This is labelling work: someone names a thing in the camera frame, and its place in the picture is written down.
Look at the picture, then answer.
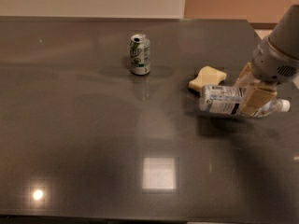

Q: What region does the green white soda can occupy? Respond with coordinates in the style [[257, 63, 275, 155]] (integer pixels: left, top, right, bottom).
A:
[[130, 34, 150, 76]]

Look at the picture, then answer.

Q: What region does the yellow sponge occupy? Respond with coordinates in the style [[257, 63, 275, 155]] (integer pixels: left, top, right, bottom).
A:
[[188, 66, 227, 92]]

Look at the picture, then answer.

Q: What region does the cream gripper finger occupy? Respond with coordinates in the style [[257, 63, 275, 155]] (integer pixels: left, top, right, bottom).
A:
[[238, 82, 277, 117], [234, 63, 253, 88]]

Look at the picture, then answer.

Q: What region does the blue label plastic bottle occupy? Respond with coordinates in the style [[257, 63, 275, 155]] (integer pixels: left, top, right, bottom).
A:
[[199, 85, 291, 118]]

